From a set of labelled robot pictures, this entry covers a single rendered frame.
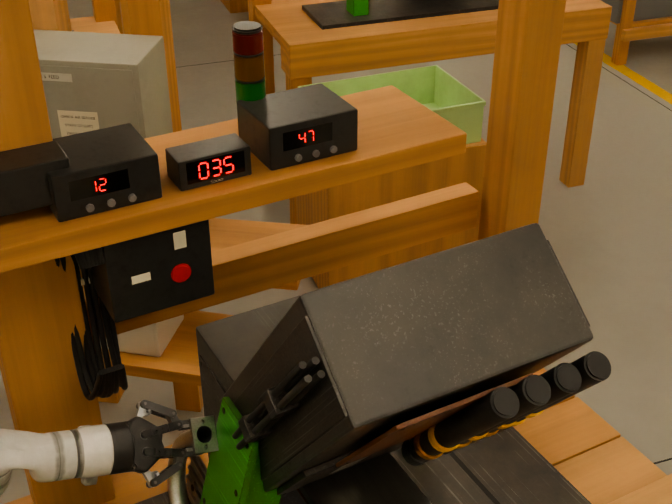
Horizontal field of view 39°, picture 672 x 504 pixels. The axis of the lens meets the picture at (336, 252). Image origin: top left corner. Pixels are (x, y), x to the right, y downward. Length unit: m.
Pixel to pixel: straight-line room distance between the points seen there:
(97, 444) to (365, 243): 0.75
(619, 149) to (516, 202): 3.35
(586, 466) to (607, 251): 2.48
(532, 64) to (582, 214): 2.81
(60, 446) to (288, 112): 0.62
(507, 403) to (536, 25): 0.88
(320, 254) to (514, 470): 0.56
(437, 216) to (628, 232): 2.61
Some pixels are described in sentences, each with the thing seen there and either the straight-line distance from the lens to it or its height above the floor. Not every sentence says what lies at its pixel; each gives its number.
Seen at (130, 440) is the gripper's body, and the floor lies 1.26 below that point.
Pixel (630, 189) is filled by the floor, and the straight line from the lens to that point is 4.94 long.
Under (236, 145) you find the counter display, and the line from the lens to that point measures 1.52.
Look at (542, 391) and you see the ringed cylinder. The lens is 1.20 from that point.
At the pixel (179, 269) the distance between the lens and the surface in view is 1.53.
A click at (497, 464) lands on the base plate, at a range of 1.94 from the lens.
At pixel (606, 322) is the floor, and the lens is 3.94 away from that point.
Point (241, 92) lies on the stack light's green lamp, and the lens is 1.61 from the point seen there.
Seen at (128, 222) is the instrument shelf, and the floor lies 1.53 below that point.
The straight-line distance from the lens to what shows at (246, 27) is 1.58.
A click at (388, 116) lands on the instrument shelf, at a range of 1.73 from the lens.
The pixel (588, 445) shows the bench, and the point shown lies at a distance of 2.05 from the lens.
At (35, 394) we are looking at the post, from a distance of 1.72.
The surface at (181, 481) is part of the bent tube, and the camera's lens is 1.64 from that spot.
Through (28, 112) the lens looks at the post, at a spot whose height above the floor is 1.68.
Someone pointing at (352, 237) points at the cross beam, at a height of 1.25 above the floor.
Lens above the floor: 2.24
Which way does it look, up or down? 32 degrees down
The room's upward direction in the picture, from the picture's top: straight up
